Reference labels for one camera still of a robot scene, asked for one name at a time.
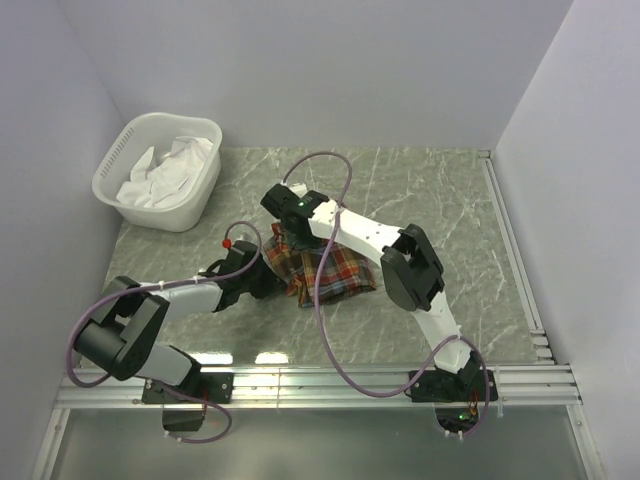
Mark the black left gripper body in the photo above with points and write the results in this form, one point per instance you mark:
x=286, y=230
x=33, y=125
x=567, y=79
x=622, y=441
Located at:
x=260, y=282

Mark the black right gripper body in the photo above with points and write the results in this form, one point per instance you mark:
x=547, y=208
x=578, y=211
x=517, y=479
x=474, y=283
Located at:
x=302, y=241

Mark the red brown plaid shirt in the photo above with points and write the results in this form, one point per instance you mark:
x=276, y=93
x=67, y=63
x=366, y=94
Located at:
x=345, y=273

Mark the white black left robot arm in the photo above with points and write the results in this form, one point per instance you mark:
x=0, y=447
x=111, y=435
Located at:
x=119, y=335

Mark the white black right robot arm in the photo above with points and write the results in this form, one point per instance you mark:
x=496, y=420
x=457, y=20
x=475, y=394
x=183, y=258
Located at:
x=413, y=281

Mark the white crumpled shirt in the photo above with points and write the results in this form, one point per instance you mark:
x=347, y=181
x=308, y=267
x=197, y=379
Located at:
x=162, y=181

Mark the white plastic laundry basket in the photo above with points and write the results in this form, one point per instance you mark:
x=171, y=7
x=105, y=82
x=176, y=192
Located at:
x=158, y=130

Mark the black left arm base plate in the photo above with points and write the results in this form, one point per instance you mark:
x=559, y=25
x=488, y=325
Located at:
x=213, y=387

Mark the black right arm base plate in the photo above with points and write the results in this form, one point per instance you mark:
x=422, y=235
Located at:
x=437, y=386

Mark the aluminium right side rail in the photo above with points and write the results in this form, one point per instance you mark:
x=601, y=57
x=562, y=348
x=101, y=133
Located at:
x=538, y=333

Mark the aluminium mounting rail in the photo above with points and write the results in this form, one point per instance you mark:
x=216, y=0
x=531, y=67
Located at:
x=288, y=387

